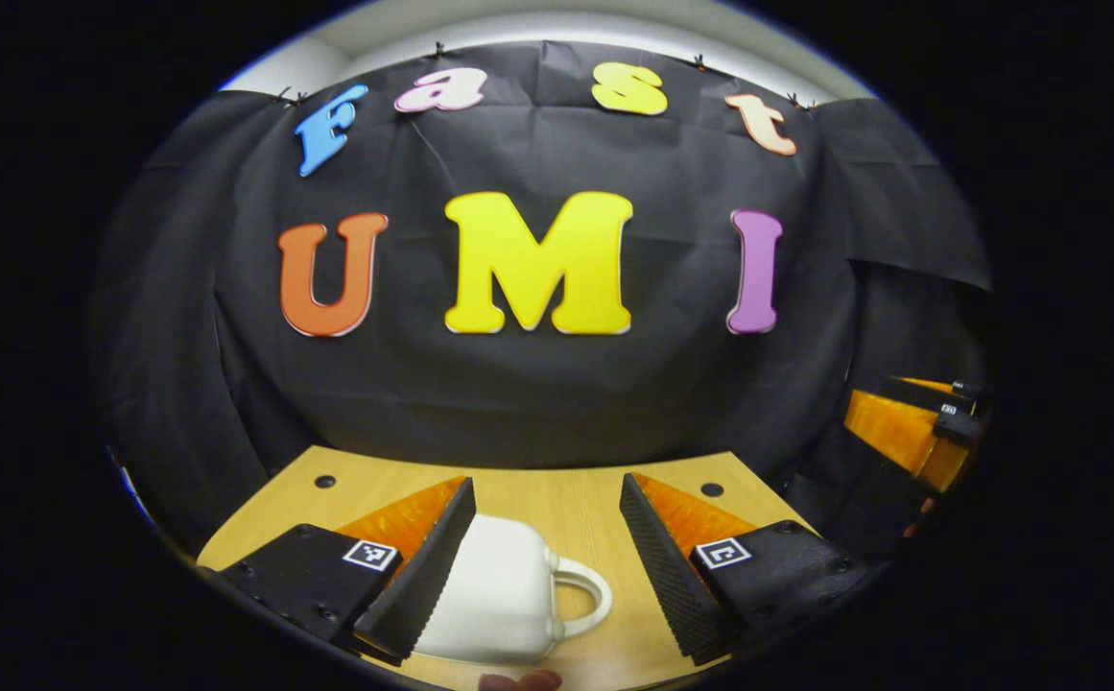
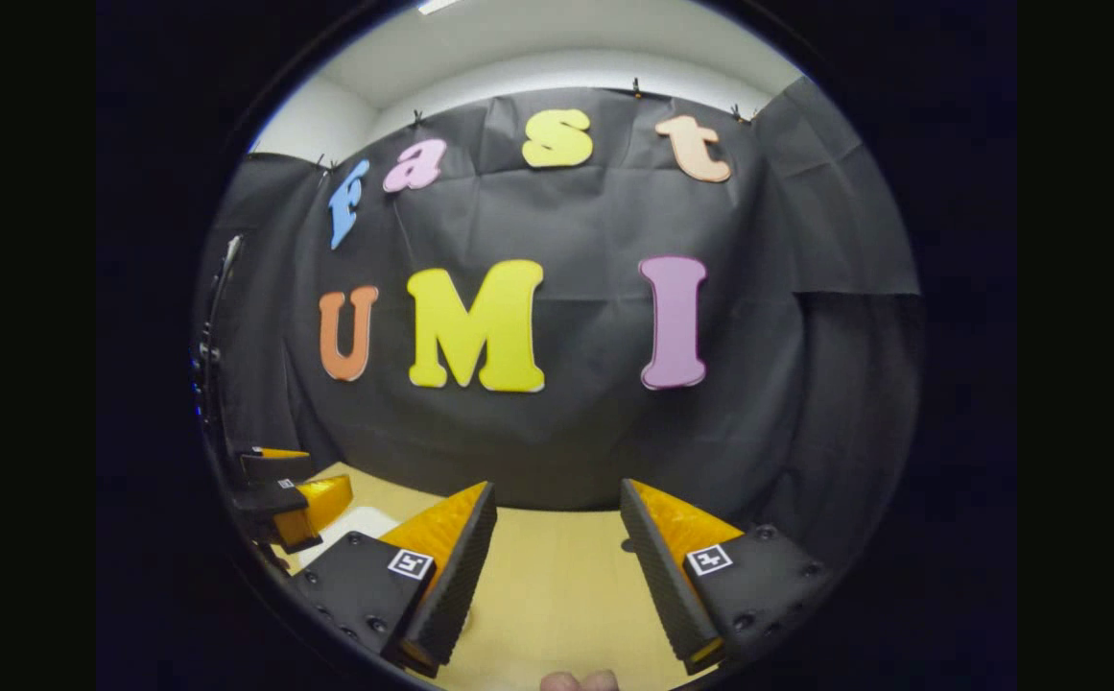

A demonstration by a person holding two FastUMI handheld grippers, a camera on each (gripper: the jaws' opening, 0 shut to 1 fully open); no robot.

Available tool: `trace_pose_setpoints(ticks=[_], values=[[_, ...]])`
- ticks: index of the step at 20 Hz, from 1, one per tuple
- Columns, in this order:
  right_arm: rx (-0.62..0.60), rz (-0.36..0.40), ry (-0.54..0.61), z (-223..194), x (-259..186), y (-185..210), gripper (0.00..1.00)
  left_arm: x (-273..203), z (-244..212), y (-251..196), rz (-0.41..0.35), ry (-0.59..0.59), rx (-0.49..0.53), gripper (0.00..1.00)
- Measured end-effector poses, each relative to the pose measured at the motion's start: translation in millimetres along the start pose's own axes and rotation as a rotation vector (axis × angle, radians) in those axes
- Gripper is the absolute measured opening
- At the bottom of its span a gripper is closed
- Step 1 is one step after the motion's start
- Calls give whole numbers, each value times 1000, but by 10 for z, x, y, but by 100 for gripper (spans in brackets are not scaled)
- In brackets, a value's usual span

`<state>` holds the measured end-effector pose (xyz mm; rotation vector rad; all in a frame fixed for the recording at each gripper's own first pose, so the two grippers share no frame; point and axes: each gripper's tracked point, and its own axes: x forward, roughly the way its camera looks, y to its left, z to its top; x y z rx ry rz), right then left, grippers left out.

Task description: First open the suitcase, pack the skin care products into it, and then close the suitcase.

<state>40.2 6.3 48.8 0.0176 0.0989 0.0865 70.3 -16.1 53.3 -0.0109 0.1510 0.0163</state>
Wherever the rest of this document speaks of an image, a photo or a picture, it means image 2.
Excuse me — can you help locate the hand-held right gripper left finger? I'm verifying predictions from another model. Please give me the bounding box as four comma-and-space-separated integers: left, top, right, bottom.
286, 480, 500, 679

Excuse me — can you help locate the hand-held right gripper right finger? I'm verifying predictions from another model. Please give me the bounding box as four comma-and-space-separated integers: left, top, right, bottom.
619, 477, 834, 677

